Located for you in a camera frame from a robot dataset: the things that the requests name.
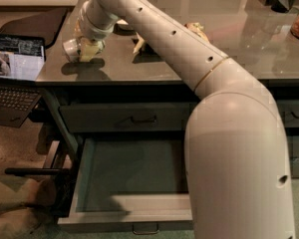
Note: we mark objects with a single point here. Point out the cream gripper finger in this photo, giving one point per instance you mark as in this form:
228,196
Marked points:
77,30
90,49

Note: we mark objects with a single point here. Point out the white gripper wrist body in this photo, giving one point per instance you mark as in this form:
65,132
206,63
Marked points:
94,31

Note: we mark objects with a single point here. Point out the green white 7up can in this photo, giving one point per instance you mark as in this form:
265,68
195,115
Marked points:
73,50

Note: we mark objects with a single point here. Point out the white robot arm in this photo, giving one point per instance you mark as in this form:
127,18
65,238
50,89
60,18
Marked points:
236,151

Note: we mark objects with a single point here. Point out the grey top left drawer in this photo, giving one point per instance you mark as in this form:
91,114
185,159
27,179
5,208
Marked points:
126,117

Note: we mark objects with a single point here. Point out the open grey middle drawer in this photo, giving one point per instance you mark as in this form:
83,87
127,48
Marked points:
132,185

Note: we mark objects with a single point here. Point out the grey top right drawer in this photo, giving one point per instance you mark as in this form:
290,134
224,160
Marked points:
289,110

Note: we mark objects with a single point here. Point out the grey middle right drawer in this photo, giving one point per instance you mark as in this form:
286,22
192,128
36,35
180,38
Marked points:
293,142

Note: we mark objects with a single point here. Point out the white ceramic bowl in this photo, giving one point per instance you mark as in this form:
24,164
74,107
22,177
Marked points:
124,25

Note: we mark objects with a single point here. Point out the dark office chair back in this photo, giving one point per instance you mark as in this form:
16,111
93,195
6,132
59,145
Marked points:
46,25

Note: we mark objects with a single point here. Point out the black laptop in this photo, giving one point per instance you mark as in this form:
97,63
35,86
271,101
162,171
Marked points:
21,61

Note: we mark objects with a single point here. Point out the brown yellow chip bag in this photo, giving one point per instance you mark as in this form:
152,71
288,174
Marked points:
196,29

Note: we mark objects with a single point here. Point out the black chair armrest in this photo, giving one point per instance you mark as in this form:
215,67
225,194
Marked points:
36,171

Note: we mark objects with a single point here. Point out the person's beige trouser legs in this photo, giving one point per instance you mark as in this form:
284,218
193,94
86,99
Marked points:
24,205

